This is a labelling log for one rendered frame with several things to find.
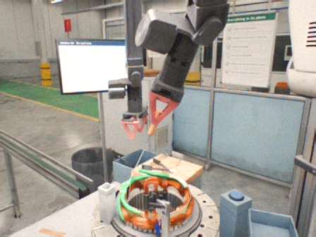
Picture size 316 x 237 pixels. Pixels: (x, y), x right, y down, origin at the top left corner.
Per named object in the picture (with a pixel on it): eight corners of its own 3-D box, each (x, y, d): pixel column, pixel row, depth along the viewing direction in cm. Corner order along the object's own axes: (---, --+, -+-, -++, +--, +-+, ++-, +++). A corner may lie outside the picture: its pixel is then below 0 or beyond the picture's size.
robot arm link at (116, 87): (141, 73, 84) (137, 63, 91) (108, 73, 81) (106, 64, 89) (140, 102, 90) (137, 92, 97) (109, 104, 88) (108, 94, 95)
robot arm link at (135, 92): (142, 82, 89) (140, 80, 95) (124, 82, 88) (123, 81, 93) (143, 100, 91) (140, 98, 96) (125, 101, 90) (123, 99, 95)
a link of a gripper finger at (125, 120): (121, 140, 92) (120, 116, 89) (128, 134, 98) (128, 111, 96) (137, 141, 90) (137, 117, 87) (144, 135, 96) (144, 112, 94)
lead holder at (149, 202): (142, 209, 47) (142, 193, 46) (154, 199, 50) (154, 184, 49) (158, 216, 45) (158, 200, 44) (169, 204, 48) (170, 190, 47)
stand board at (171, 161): (130, 175, 89) (130, 170, 89) (161, 159, 104) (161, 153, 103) (176, 195, 78) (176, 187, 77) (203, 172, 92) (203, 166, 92)
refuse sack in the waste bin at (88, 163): (65, 189, 232) (62, 155, 223) (99, 173, 260) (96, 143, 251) (89, 204, 208) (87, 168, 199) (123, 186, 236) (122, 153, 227)
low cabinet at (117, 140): (175, 159, 343) (176, 75, 313) (149, 174, 302) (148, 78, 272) (125, 143, 407) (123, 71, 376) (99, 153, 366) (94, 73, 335)
